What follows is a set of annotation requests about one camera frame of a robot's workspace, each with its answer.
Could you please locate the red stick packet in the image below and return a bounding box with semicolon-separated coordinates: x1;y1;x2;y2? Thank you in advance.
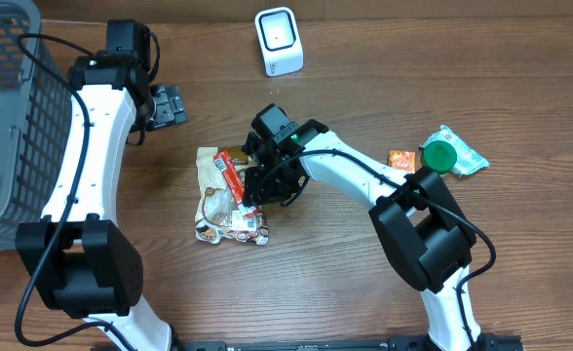
213;150;259;219

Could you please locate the beige snack bag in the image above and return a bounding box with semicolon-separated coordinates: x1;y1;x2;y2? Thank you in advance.
195;145;269;246

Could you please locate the orange small carton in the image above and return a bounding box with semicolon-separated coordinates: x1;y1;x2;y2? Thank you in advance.
388;150;416;174

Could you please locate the green lid jar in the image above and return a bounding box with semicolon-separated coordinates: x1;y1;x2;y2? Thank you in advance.
421;140;457;175

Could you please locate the teal snack packet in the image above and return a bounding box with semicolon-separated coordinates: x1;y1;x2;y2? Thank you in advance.
420;125;489;177

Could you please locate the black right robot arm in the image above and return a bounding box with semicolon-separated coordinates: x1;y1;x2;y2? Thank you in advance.
242;103;481;350

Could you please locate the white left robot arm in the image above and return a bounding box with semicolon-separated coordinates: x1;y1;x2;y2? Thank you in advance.
15;19;187;350

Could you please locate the white barcode scanner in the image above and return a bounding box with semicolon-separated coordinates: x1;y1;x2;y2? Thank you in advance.
254;6;304;77

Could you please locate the grey plastic mesh basket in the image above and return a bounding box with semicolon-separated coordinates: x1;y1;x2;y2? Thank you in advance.
0;0;72;251

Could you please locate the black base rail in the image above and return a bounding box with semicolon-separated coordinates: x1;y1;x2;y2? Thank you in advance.
173;333;524;351

